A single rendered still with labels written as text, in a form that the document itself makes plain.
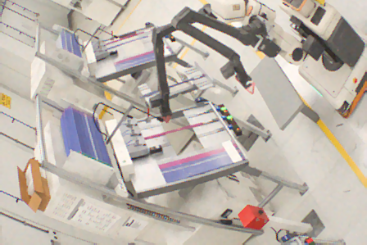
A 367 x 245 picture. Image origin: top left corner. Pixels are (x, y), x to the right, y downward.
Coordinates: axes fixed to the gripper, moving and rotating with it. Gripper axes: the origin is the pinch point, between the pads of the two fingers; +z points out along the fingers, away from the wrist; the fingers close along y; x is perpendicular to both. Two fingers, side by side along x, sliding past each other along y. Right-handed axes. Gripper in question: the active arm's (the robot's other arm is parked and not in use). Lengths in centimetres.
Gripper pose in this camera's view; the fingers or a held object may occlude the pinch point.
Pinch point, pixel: (166, 121)
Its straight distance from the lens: 321.1
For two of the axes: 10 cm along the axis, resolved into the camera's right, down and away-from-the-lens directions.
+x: 9.4, -2.4, 2.2
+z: 0.7, 8.1, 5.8
